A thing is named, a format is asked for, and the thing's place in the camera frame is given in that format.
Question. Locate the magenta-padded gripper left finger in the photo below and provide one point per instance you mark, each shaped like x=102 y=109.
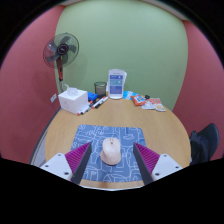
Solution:
x=63 y=165

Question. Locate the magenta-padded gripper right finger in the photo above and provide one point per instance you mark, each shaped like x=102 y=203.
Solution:
x=166 y=165

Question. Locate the cream white computer mouse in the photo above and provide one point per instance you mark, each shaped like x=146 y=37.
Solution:
x=110 y=151

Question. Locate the blue line-print mouse pad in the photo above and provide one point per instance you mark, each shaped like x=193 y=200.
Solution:
x=90 y=133

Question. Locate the black office chair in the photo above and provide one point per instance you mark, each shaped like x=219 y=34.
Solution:
x=212 y=135

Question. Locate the white and orange snack packet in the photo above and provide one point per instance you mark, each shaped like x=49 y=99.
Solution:
x=158 y=105

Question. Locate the white tissue box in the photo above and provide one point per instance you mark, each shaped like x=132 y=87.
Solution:
x=72 y=101

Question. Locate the black whiteboard marker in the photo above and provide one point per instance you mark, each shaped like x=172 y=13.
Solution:
x=96 y=103

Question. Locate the small black object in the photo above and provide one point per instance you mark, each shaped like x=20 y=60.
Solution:
x=146 y=97

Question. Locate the blue whiteboard eraser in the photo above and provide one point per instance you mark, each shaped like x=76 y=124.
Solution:
x=92 y=96

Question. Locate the red-capped whiteboard marker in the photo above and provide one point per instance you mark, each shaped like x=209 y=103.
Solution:
x=102 y=101

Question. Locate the light blue snack packet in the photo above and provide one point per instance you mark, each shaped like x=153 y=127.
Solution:
x=127 y=94

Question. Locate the dark mesh pen cup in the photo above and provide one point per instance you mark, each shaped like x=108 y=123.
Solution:
x=100 y=89

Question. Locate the black standing fan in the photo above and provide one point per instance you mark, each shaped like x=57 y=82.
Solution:
x=61 y=50

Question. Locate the white wall socket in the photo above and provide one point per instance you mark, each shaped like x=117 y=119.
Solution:
x=53 y=98

